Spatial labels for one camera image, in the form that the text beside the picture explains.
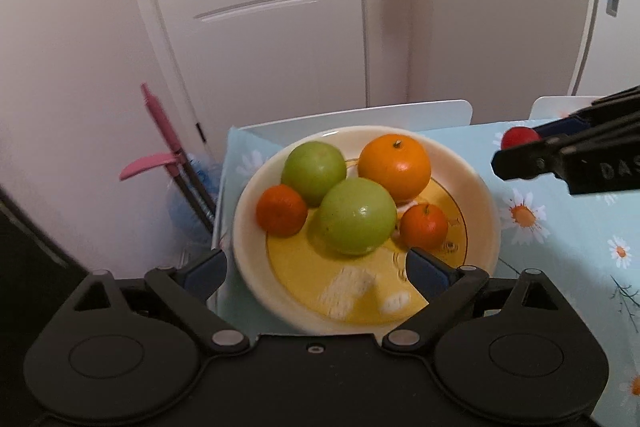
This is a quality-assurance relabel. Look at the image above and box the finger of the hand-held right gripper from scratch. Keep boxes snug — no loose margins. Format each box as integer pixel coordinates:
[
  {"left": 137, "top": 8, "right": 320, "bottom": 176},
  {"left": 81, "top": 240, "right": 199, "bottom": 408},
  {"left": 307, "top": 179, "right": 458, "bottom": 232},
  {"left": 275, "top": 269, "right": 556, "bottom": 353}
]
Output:
[
  {"left": 491, "top": 123, "right": 640, "bottom": 196},
  {"left": 530, "top": 88, "right": 640, "bottom": 138}
]

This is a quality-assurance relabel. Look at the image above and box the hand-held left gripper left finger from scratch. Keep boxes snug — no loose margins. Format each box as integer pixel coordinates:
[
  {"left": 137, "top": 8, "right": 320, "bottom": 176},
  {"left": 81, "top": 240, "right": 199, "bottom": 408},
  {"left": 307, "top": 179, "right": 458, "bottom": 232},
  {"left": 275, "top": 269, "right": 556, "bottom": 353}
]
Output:
[{"left": 72, "top": 248, "right": 251, "bottom": 355}]

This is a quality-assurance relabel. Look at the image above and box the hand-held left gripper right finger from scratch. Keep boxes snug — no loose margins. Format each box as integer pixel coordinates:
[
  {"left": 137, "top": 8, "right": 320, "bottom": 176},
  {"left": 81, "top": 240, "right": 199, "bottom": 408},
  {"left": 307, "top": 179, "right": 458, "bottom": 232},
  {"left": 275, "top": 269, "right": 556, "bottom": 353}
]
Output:
[{"left": 382, "top": 246, "right": 559, "bottom": 354}]

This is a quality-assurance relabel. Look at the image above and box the small red plum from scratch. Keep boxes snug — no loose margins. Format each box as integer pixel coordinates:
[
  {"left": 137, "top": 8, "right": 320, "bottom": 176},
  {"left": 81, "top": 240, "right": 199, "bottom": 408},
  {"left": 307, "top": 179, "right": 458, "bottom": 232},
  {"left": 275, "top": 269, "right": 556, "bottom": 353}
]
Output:
[{"left": 501, "top": 127, "right": 542, "bottom": 151}]

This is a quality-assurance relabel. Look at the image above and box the small tangerine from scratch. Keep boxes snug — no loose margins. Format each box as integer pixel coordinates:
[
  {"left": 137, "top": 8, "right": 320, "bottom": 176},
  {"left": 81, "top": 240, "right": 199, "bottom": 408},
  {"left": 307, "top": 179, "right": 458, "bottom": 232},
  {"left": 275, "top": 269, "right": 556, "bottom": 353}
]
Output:
[
  {"left": 256, "top": 185, "right": 308, "bottom": 237},
  {"left": 399, "top": 203, "right": 449, "bottom": 251}
]

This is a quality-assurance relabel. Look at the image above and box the green apple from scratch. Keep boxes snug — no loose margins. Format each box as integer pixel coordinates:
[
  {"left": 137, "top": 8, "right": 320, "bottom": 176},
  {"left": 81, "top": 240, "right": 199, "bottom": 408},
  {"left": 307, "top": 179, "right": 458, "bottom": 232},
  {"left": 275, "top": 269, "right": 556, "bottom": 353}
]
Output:
[
  {"left": 319, "top": 178, "right": 398, "bottom": 256},
  {"left": 281, "top": 141, "right": 347, "bottom": 208}
]

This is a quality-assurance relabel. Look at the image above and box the cream and yellow oval plate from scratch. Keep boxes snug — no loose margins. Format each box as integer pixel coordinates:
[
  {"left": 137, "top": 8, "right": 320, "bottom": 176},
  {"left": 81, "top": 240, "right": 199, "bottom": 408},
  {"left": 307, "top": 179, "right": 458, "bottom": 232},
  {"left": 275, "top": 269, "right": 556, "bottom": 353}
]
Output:
[{"left": 232, "top": 125, "right": 502, "bottom": 336}]

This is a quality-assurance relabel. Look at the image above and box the large orange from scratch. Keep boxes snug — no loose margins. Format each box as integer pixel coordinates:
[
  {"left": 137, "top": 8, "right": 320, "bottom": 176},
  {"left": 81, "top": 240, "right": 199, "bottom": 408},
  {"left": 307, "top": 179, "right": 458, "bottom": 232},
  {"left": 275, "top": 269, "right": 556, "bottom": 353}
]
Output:
[{"left": 358, "top": 134, "right": 432, "bottom": 202}]

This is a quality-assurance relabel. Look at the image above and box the white chair back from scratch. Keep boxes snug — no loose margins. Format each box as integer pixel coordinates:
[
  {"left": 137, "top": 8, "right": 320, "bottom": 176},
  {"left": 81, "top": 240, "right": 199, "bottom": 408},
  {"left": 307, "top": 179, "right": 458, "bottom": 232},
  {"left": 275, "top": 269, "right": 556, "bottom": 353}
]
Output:
[
  {"left": 529, "top": 95, "right": 607, "bottom": 120},
  {"left": 234, "top": 99, "right": 474, "bottom": 144}
]

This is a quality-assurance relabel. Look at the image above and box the white wardrobe door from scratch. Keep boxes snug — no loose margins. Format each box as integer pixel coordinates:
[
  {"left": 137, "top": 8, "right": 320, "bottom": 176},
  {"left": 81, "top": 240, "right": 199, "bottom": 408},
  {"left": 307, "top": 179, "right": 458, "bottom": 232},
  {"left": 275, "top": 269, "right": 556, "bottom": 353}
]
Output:
[{"left": 565, "top": 0, "right": 640, "bottom": 98}]

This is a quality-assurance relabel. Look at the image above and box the light blue daisy tablecloth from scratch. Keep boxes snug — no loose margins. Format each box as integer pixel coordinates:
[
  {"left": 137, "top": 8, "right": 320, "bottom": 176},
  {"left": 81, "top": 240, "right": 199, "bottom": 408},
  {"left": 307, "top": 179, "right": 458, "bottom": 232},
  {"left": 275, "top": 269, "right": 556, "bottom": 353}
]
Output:
[{"left": 215, "top": 117, "right": 640, "bottom": 427}]

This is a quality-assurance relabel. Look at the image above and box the dark furniture panel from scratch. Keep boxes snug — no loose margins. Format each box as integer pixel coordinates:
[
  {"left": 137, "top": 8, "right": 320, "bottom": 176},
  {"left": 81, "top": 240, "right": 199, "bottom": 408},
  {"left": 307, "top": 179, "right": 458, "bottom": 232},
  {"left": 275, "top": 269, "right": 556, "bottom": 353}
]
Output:
[{"left": 0, "top": 184, "right": 81, "bottom": 408}]

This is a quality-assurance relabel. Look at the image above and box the white panelled door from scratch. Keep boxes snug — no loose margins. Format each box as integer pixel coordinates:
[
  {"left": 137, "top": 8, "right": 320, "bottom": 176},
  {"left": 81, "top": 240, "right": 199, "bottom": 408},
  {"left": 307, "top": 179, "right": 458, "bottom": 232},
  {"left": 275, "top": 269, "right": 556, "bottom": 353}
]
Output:
[{"left": 117, "top": 0, "right": 372, "bottom": 160}]

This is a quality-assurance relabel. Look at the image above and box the pink dustpan handle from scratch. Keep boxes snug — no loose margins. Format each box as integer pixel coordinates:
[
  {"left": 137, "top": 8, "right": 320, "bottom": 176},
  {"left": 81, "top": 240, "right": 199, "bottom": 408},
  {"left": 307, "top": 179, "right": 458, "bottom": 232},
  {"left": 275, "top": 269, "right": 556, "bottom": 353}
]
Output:
[{"left": 119, "top": 152, "right": 178, "bottom": 181}]

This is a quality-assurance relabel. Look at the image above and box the pink broom handle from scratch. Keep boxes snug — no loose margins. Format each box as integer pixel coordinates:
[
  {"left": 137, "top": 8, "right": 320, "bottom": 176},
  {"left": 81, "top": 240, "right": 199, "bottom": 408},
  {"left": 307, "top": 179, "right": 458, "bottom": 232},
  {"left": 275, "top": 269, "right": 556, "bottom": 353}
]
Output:
[{"left": 141, "top": 82, "right": 187, "bottom": 160}]

